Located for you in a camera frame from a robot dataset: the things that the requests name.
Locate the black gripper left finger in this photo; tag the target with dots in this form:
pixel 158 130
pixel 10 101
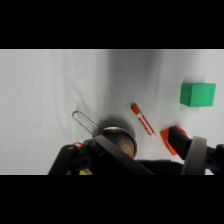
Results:
pixel 100 156

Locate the orange marker pen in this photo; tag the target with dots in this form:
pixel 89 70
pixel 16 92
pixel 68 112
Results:
pixel 143 121

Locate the red cube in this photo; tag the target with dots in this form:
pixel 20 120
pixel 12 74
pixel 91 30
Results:
pixel 165 137

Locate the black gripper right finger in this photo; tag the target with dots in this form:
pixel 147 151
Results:
pixel 195 156

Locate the gingerbread man toy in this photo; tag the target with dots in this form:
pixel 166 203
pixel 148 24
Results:
pixel 126 145

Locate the green cube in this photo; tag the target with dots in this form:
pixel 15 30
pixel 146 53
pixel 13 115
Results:
pixel 196 95

